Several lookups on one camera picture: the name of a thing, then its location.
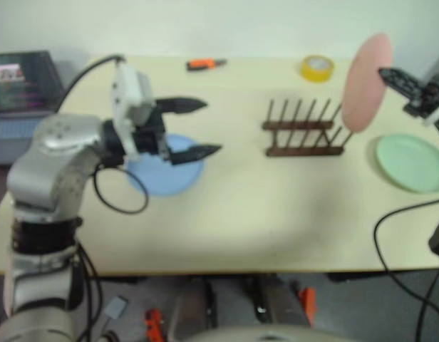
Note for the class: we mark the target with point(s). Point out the orange and black tool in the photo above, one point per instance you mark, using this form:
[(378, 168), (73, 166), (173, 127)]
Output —
[(308, 306), (153, 326)]

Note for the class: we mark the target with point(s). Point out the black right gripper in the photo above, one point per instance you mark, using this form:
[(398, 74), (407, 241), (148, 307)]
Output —
[(429, 96)]

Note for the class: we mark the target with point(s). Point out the orange and black pliers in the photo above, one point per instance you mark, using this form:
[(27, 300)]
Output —
[(201, 64)]

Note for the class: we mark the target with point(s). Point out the open laptop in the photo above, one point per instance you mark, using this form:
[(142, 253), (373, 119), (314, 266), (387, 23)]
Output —
[(23, 82)]

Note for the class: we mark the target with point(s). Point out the dark grey furniture piece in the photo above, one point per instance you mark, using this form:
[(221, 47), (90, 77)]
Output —
[(437, 64)]

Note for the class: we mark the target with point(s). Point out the yellow tape roll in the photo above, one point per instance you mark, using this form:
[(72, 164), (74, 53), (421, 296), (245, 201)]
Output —
[(316, 71)]

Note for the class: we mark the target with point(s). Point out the blue plate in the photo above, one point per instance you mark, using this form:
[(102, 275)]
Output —
[(180, 178)]

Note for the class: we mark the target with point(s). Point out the pale rounded robot torso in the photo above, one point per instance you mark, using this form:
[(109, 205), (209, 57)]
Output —
[(269, 335)]

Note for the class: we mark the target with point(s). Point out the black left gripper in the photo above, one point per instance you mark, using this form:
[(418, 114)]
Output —
[(150, 137)]

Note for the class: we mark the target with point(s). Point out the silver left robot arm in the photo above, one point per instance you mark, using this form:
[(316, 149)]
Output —
[(55, 160)]

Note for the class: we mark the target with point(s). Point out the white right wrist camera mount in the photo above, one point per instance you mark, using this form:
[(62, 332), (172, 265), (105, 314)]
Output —
[(437, 115)]

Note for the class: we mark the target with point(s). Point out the grey power adapter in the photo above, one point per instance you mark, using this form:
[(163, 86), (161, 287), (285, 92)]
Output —
[(117, 307)]

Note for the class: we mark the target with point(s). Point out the brown wooden dish rack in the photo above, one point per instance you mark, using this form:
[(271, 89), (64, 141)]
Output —
[(301, 152)]

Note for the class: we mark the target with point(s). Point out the green plate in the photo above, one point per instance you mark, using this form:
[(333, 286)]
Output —
[(412, 164)]

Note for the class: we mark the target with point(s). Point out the red plate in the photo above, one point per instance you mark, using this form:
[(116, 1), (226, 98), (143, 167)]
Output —
[(362, 92)]

